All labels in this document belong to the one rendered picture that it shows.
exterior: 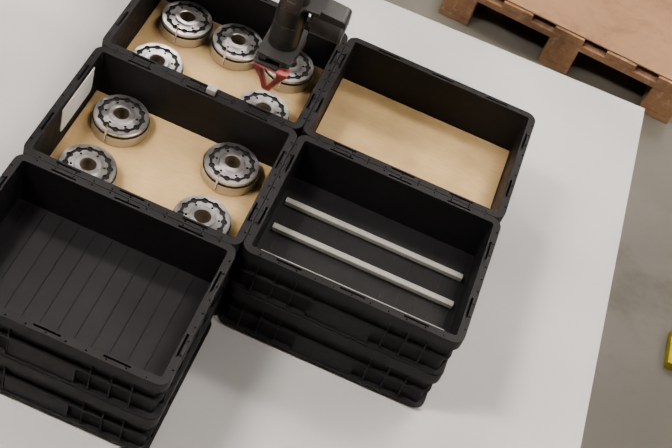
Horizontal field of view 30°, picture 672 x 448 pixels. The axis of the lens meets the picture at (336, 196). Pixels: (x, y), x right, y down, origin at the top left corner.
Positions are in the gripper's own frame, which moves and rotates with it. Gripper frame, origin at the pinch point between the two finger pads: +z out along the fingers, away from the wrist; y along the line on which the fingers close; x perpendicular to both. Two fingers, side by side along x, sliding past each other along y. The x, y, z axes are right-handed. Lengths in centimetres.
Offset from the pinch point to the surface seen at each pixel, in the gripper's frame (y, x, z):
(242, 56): 10.3, 8.1, 8.8
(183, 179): -22.1, 6.5, 11.2
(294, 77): 10.6, -2.9, 8.6
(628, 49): 155, -83, 80
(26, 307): -60, 18, 11
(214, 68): 7.0, 12.2, 11.6
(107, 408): -69, -1, 13
